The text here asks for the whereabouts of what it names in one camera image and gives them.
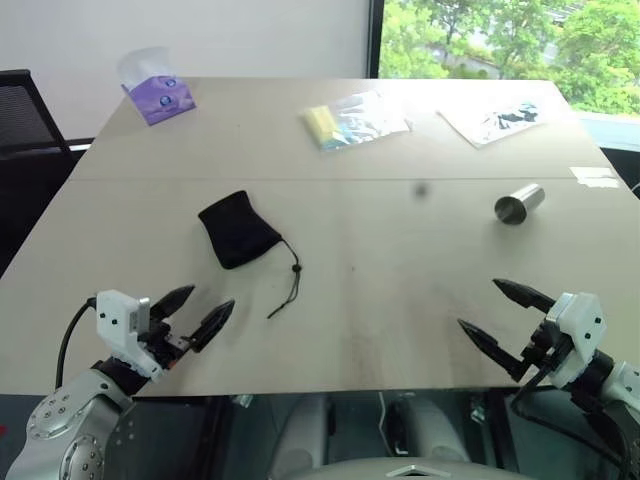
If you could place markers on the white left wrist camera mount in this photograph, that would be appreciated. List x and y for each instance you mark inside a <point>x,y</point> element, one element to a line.
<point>116,320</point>

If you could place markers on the clear tape strip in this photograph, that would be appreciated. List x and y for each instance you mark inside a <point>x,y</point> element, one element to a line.
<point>595,177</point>

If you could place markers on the purple tissue pack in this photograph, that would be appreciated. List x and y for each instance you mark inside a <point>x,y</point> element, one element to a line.
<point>162,100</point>

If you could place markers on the black window frame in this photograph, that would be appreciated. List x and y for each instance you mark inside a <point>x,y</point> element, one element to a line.
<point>375,37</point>

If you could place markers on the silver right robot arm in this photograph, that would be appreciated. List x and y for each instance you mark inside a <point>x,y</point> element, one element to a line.
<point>617,400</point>

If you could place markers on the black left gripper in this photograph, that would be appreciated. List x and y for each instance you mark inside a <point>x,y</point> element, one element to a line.
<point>167,347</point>

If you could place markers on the silver metal cylinder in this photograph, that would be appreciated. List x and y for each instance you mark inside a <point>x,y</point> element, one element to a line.
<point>520,204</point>

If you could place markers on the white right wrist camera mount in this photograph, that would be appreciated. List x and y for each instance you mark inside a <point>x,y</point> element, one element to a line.
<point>577,327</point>

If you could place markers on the clear bag with yellow item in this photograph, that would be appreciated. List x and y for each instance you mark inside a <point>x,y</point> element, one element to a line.
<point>350,122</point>

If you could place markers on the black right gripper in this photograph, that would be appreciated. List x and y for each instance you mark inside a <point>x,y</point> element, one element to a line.
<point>545,350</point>

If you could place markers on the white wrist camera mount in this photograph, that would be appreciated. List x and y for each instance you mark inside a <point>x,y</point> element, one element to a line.
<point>116,320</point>
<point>577,327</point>

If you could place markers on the black mesh office chair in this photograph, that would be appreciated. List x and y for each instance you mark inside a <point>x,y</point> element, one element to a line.
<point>25,150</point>

